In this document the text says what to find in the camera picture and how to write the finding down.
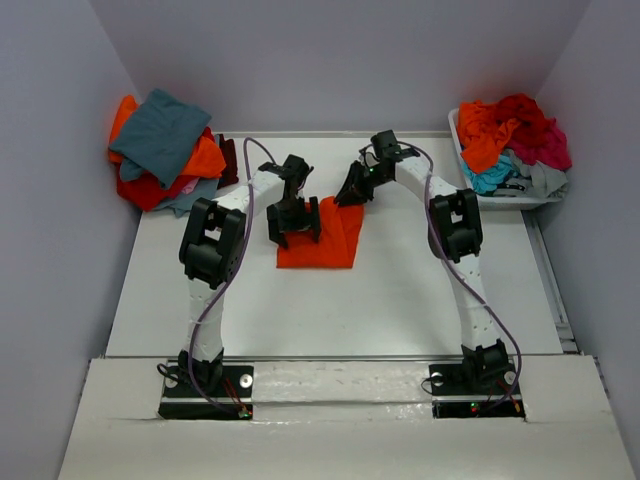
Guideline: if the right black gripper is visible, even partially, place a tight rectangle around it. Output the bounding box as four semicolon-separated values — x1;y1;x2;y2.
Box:
333;160;391;207

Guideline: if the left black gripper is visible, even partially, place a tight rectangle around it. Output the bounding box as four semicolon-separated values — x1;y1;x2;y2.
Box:
267;196;320;249

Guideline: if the orange t shirt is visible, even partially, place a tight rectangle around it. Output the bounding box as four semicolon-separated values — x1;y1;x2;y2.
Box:
276;196;365;269
108;95;226;178

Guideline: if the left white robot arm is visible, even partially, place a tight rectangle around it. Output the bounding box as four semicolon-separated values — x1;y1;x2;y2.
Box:
178;155;322;396

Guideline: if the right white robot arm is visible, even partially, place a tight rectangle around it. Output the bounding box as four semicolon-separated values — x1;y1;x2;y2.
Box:
334;130;511;392

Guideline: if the dark maroon t shirt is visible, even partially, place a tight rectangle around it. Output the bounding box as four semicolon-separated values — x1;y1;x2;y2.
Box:
214;134;239;188

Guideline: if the grey-blue bottom t shirt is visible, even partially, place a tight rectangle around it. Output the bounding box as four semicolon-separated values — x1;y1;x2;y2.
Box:
153;178;219;218

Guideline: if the orange folded t shirt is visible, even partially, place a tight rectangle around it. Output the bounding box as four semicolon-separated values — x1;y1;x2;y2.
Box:
108;95;226;178

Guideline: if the pink folded t shirt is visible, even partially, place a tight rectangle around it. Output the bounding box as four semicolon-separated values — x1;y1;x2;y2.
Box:
181;178;199;195

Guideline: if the cyan crumpled t shirt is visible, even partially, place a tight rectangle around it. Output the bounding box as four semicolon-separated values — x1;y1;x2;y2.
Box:
462;154;515;195

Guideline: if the white laundry basket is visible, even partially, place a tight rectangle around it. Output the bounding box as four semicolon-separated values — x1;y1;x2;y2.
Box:
446;106;564;211

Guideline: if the red folded t shirt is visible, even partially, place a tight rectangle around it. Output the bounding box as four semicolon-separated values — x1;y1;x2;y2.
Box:
116;175;196;212

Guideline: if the teal folded t shirt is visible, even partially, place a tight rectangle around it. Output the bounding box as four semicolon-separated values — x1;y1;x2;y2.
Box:
109;88;211;189

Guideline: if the grey crumpled t shirt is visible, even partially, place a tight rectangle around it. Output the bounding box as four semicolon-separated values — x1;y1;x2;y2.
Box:
500;149;569;200

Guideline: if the red crumpled t shirt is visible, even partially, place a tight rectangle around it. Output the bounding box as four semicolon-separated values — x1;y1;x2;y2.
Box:
495;93;551;147

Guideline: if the magenta crumpled t shirt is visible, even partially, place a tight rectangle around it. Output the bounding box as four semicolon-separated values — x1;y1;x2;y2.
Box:
507;122;573;171

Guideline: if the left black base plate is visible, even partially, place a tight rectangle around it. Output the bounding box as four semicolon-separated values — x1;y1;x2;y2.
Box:
156;362;254;421

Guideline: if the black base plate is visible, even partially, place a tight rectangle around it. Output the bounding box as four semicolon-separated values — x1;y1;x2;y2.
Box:
156;362;254;421
421;363;526;419

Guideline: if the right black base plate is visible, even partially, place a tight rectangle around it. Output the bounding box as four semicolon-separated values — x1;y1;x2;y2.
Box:
421;363;526;419

